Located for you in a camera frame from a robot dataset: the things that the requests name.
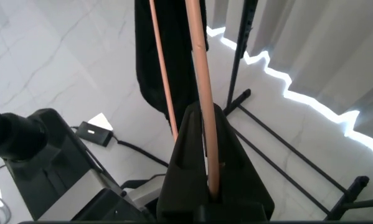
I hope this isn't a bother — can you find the pink clothes hanger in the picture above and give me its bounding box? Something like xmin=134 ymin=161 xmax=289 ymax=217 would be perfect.
xmin=148 ymin=0 xmax=221 ymax=200

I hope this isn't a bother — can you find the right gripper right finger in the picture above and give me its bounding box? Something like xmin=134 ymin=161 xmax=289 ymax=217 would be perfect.
xmin=210 ymin=102 xmax=275 ymax=223

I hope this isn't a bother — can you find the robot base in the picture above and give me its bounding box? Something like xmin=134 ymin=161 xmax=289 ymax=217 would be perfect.
xmin=0 ymin=99 xmax=167 ymax=224

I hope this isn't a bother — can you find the white curtain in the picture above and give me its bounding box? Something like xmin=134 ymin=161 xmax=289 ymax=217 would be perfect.
xmin=204 ymin=0 xmax=373 ymax=147

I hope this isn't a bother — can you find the black cable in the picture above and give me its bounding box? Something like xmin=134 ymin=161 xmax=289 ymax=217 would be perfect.
xmin=70 ymin=126 xmax=170 ymax=169

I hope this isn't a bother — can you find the black garment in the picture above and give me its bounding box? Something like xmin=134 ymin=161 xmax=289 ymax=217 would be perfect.
xmin=134 ymin=0 xmax=209 ymax=131

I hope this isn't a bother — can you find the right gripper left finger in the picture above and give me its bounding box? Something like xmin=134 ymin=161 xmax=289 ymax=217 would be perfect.
xmin=156 ymin=101 xmax=210 ymax=223

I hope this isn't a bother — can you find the black clothes rack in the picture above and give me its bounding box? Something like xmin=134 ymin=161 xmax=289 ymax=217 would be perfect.
xmin=223 ymin=0 xmax=373 ymax=222

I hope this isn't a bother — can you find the black power adapter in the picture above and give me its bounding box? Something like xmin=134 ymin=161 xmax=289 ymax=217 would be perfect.
xmin=75 ymin=120 xmax=115 ymax=147

